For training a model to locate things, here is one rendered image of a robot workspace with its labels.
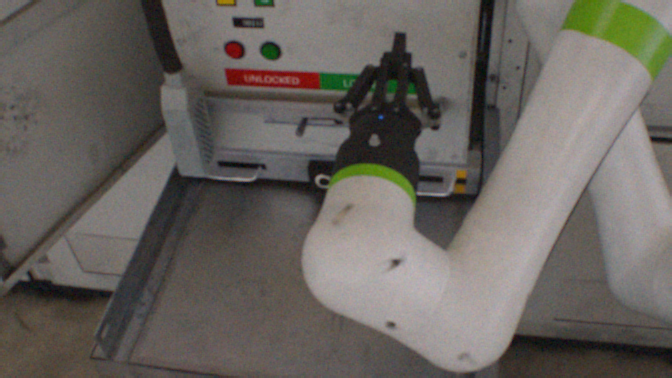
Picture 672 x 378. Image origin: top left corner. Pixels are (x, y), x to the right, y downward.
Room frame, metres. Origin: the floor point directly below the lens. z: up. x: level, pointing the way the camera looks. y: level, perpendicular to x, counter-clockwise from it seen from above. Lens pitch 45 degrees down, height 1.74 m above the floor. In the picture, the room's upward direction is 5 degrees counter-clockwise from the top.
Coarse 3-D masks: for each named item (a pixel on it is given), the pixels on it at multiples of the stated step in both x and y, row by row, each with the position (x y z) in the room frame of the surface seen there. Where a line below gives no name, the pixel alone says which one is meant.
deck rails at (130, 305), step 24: (480, 120) 1.07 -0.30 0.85; (168, 192) 0.89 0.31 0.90; (192, 192) 0.93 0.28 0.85; (480, 192) 0.87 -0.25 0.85; (168, 216) 0.86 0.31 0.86; (144, 240) 0.77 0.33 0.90; (168, 240) 0.81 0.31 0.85; (144, 264) 0.75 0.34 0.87; (168, 264) 0.76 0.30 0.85; (120, 288) 0.67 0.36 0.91; (144, 288) 0.71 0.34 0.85; (120, 312) 0.65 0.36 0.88; (144, 312) 0.66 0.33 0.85; (96, 336) 0.58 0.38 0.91; (120, 336) 0.62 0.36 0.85; (120, 360) 0.57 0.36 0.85
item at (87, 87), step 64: (0, 0) 0.95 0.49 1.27; (64, 0) 1.03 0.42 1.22; (128, 0) 1.17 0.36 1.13; (0, 64) 0.91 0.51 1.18; (64, 64) 1.01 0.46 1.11; (128, 64) 1.13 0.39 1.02; (0, 128) 0.87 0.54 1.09; (64, 128) 0.97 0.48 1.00; (128, 128) 1.08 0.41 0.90; (0, 192) 0.83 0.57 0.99; (64, 192) 0.92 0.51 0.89; (0, 256) 0.76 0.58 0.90
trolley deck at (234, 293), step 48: (240, 192) 0.92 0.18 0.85; (288, 192) 0.91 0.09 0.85; (192, 240) 0.81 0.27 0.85; (240, 240) 0.80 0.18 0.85; (288, 240) 0.80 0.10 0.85; (432, 240) 0.77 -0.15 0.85; (192, 288) 0.71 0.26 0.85; (240, 288) 0.70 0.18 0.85; (288, 288) 0.69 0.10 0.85; (144, 336) 0.62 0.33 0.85; (192, 336) 0.61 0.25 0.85; (240, 336) 0.60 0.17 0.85; (288, 336) 0.60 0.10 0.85; (336, 336) 0.59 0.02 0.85; (384, 336) 0.58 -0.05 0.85
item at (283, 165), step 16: (224, 160) 0.95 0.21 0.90; (240, 160) 0.95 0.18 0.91; (256, 160) 0.94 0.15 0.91; (272, 160) 0.93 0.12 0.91; (288, 160) 0.92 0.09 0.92; (304, 160) 0.92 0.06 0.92; (320, 160) 0.91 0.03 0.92; (480, 160) 0.87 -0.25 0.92; (240, 176) 0.95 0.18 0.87; (272, 176) 0.93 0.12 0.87; (288, 176) 0.93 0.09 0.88; (304, 176) 0.92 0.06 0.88; (432, 176) 0.87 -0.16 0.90; (464, 192) 0.85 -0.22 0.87
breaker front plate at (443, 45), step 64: (192, 0) 0.96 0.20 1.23; (320, 0) 0.92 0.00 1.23; (384, 0) 0.90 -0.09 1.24; (448, 0) 0.88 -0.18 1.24; (192, 64) 0.97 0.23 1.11; (256, 64) 0.94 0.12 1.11; (320, 64) 0.92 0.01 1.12; (448, 64) 0.88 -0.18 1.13; (256, 128) 0.95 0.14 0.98; (320, 128) 0.92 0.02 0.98; (448, 128) 0.87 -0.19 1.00
